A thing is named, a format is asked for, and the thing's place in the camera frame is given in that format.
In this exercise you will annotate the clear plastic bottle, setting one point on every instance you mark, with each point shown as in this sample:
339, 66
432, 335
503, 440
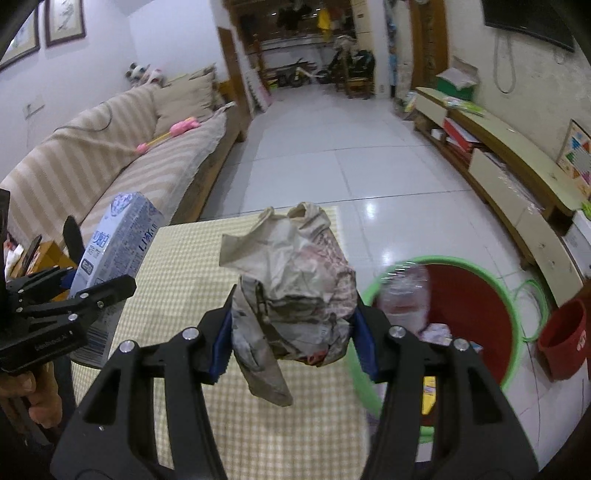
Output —
406, 300

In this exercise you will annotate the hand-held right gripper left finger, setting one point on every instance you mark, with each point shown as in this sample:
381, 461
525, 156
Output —
220, 355

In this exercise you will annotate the green paper sheet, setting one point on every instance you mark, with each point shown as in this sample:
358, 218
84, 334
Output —
464, 105

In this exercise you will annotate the wooden side table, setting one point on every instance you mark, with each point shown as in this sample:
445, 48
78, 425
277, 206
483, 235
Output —
51, 258

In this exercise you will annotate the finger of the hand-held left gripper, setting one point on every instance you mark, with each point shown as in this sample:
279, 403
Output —
106, 290
74, 240

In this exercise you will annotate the brown paper bag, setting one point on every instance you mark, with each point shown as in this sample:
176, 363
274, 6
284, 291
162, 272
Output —
286, 286

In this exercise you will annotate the green rimmed red bin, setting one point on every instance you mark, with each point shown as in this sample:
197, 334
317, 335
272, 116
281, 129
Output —
475, 314

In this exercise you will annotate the black phone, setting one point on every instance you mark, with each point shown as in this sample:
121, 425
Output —
31, 254

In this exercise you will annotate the white balance bike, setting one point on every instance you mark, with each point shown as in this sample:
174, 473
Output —
298, 74

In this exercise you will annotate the checked tablecloth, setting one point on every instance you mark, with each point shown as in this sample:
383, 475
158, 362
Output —
184, 258

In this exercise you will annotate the checkers board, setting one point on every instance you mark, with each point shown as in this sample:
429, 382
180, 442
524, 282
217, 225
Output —
577, 159

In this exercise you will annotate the small green toy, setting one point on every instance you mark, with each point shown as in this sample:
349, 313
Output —
586, 210

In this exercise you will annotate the person's left hand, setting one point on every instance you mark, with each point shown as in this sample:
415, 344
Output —
32, 401

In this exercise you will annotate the dark hanging garment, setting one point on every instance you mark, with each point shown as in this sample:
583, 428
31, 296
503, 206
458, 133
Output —
293, 16

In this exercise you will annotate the white wall socket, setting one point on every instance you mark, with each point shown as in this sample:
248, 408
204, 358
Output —
34, 106

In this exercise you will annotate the pink toy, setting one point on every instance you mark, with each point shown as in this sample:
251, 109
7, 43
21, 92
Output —
182, 125

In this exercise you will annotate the framed wall picture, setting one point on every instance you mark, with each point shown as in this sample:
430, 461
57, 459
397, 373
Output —
64, 21
21, 39

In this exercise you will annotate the green box white flaps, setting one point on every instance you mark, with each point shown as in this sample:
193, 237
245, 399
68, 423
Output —
455, 85

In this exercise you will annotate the white standing air conditioner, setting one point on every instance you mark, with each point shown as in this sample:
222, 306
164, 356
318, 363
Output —
362, 25

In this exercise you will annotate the yellow hanging garment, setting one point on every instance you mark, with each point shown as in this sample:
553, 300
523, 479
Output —
324, 21

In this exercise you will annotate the white blue milk carton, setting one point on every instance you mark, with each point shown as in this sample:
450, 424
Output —
120, 240

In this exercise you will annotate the red box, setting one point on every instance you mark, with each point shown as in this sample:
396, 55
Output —
461, 134

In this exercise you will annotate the white tissue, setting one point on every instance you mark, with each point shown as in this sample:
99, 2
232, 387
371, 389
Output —
13, 254

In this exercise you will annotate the yellow carton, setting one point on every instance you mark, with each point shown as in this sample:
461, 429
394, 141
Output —
429, 394

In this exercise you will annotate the red bucket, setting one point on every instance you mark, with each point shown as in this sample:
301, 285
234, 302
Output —
565, 341

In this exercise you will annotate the panda plush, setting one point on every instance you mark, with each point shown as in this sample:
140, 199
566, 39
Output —
143, 74

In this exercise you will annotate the black television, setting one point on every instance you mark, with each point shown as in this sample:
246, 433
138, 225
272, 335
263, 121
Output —
531, 21

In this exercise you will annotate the cream television cabinet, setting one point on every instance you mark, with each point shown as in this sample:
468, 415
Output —
508, 161

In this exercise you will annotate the beige cushion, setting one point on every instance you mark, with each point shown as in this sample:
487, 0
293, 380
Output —
184, 104

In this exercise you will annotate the striped beige sofa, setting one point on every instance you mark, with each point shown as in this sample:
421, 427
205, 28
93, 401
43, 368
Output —
83, 170

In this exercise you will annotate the wooden chair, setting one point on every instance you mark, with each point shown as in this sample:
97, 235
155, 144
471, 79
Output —
358, 87

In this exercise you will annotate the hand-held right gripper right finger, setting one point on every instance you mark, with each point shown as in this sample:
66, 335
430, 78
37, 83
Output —
367, 350

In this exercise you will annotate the black stroller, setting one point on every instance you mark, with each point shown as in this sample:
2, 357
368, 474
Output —
351, 64

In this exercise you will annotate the green hoop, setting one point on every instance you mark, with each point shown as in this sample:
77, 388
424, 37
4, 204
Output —
545, 300

